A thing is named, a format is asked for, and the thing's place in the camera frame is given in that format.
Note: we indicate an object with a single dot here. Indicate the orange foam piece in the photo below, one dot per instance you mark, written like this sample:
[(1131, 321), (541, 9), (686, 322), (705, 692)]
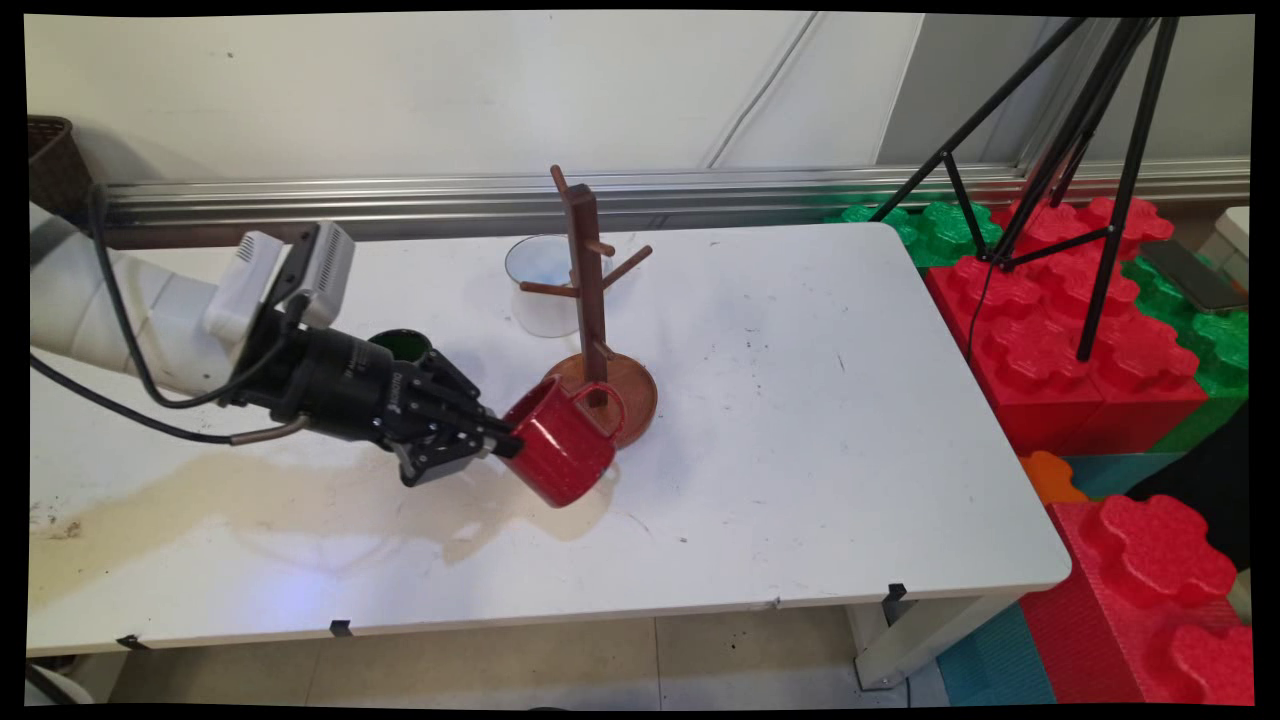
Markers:
[(1050, 476)]

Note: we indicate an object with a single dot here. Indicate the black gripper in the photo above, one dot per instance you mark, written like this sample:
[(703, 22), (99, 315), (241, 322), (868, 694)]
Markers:
[(340, 385)]

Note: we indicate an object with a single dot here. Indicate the white enamel mug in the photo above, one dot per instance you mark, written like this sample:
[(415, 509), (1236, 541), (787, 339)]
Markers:
[(545, 295)]

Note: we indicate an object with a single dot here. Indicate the green foam block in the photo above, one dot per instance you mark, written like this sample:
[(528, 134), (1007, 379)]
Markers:
[(940, 228), (1215, 350)]

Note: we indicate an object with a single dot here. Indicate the black tripod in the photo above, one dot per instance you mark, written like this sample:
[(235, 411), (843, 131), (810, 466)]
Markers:
[(1090, 120)]

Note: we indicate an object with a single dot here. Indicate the dark wicker basket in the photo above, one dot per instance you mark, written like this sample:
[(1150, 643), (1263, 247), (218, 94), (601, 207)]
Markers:
[(55, 165)]

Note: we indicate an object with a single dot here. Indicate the teal foam mat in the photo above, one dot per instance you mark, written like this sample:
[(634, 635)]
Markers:
[(995, 665)]

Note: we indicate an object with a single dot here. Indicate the silver metal wall rail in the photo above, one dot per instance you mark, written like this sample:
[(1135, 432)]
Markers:
[(700, 195)]

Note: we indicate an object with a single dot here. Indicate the large red foam block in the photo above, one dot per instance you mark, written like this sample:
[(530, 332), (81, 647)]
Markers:
[(1050, 340)]

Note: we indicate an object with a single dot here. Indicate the dark green mug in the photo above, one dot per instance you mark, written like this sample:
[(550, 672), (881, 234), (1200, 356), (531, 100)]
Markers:
[(402, 345)]

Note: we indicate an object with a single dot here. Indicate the brown wooden mug tree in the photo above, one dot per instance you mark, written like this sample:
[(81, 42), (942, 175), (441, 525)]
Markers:
[(588, 270)]

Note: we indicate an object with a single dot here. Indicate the red foam block flower studs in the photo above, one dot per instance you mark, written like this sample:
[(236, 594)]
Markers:
[(1150, 600)]

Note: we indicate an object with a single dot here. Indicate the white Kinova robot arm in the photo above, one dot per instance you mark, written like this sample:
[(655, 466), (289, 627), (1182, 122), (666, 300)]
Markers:
[(120, 310)]

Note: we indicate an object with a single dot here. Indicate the black tape strip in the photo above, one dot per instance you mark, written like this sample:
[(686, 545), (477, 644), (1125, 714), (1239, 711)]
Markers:
[(893, 600), (341, 628), (131, 642)]

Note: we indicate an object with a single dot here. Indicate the red enamel mug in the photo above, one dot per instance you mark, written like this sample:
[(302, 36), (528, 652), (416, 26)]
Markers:
[(560, 450)]

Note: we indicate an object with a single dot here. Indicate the white table leg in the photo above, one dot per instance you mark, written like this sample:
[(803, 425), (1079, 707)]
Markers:
[(910, 640)]

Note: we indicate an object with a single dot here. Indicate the white grey wrist camera box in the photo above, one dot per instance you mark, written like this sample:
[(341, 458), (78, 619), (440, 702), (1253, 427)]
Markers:
[(280, 280)]

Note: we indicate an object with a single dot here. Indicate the black smartphone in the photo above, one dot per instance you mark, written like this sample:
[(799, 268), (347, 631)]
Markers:
[(1192, 276)]

